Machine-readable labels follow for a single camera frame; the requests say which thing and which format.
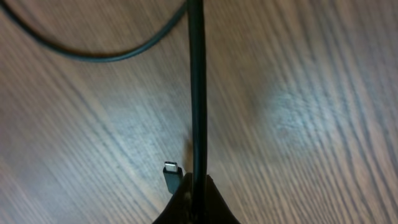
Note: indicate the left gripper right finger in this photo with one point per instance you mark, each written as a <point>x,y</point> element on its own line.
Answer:
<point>217,211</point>

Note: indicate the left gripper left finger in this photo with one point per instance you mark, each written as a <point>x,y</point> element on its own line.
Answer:
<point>179,208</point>

